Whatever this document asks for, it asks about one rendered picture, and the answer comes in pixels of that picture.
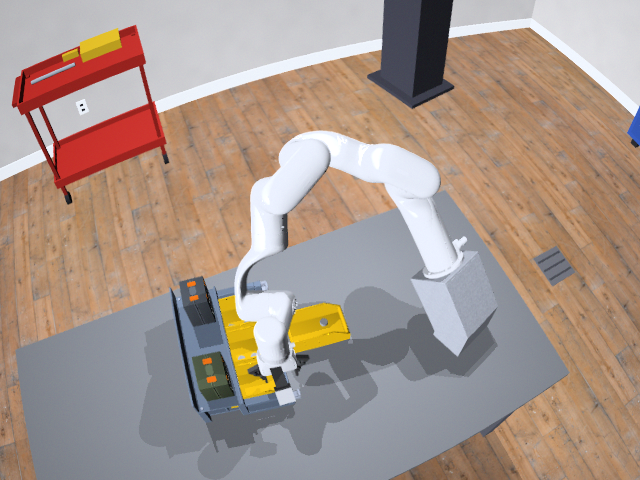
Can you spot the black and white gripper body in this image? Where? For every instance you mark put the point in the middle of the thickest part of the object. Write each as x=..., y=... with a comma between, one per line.
x=290, y=364

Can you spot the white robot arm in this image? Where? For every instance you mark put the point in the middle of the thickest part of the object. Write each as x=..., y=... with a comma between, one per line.
x=409, y=180

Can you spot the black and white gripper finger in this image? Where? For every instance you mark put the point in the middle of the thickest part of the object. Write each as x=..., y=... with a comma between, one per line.
x=256, y=372
x=301, y=359

